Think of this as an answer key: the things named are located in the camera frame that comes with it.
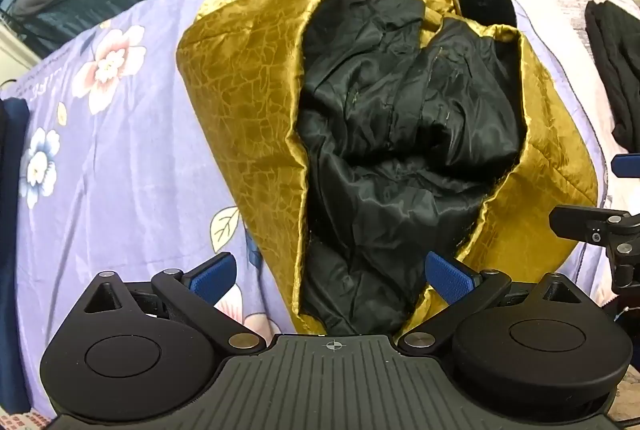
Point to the gold jacket with black lining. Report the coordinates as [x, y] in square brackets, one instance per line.
[240, 110]

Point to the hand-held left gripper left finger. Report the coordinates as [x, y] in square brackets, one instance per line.
[215, 277]

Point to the black knit garment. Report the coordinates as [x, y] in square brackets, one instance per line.
[612, 60]

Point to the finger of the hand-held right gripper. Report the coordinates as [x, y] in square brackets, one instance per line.
[626, 166]
[595, 225]

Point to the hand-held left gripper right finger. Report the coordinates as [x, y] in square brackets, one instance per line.
[447, 277]

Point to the purple floral bedsheet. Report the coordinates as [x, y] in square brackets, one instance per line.
[125, 150]

